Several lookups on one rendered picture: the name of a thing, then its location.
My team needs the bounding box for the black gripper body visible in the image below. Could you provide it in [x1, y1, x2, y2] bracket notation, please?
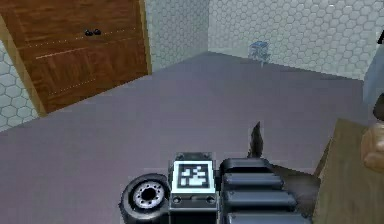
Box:
[119, 173, 172, 224]

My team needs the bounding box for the brown round vessel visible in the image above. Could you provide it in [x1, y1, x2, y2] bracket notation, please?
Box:
[360, 121, 384, 174]

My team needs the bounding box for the dark pointed object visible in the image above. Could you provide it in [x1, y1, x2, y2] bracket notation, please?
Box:
[247, 121, 265, 159]

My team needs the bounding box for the pale blue grey cabinet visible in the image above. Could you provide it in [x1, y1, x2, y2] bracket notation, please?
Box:
[361, 29, 384, 126]

